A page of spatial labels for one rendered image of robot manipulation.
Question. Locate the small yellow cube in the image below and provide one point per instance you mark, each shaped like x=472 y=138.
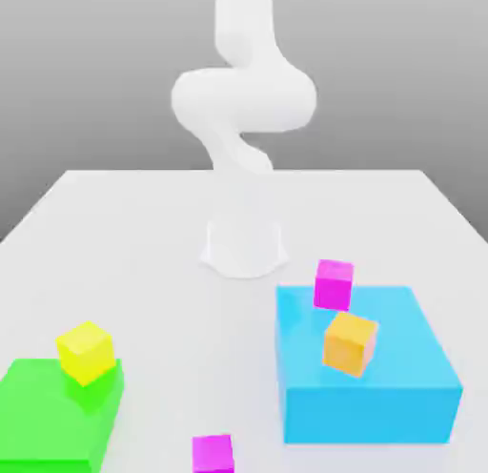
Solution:
x=85 y=353

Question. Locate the large blue box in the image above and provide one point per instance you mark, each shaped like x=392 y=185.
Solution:
x=381 y=404

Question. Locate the small magenta cube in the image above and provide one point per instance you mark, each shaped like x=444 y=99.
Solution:
x=212 y=454
x=333 y=286

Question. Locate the small orange cube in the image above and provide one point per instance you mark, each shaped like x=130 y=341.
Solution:
x=349 y=345

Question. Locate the large green box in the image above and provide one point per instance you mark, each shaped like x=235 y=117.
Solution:
x=45 y=415

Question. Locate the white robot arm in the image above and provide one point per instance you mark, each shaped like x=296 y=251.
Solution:
x=244 y=99

